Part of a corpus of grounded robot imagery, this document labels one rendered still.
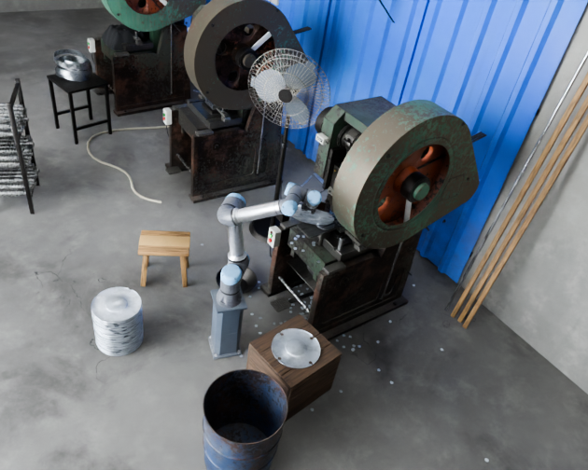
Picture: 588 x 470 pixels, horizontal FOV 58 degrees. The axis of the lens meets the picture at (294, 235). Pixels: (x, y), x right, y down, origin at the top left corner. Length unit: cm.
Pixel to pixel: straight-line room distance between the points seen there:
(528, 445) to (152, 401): 228
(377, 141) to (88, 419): 218
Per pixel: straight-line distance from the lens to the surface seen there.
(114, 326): 334
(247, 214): 275
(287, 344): 316
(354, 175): 259
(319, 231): 328
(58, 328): 376
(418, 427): 348
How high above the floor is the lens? 278
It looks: 39 degrees down
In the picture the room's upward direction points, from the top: 10 degrees clockwise
